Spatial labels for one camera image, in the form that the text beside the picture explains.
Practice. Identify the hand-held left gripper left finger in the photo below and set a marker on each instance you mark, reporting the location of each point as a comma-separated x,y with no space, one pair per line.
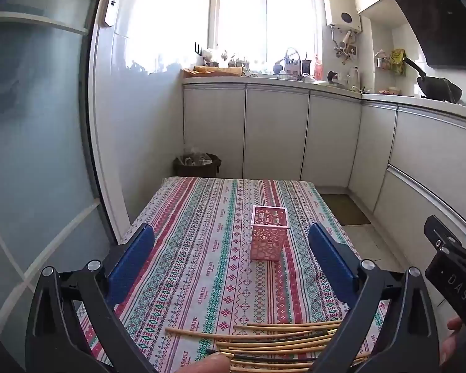
134,254

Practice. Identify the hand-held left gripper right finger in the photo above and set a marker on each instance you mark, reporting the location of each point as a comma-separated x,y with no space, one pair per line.
330,254

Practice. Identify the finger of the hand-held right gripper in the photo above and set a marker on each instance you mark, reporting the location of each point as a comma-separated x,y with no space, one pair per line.
440,235

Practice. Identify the pink perforated utensil holder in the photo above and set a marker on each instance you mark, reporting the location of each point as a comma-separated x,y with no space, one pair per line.
267,237

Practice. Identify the pile of bamboo chopsticks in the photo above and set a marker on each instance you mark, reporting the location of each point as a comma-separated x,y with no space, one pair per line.
202,335

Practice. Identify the black chopstick with gold band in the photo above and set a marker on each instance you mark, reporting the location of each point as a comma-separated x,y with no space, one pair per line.
323,333
248,356

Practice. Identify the person's right hand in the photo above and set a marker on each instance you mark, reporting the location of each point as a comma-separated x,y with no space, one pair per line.
452,344

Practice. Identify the person's left hand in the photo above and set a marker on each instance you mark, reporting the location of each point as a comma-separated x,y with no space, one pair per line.
211,367

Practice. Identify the brown floor mat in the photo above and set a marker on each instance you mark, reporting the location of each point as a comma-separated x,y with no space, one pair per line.
343,209

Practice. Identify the patterned striped tablecloth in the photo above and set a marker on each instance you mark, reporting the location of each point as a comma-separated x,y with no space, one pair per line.
217,260

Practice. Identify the dark trash bin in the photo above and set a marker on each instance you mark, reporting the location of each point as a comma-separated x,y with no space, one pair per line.
196,167

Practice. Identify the black wok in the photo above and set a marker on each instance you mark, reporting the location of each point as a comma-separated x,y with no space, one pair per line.
439,87

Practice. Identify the frosted glass sliding door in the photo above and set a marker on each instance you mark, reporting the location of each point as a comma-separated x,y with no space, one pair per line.
35,143

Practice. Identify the white kettle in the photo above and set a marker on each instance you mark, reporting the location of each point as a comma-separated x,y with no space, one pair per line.
354,79

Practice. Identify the yellow green hanging cloth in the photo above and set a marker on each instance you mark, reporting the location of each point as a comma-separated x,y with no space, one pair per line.
398,60

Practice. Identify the red bottle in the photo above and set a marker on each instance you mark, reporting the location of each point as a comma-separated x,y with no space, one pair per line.
318,69

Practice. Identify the black range hood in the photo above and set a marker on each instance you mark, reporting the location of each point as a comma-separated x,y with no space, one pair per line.
439,15

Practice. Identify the white door latch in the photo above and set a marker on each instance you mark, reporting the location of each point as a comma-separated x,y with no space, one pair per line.
110,9

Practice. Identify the white water heater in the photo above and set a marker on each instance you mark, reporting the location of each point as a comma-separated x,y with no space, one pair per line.
341,7

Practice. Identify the kitchen window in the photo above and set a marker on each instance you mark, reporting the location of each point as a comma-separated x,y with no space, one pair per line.
264,15

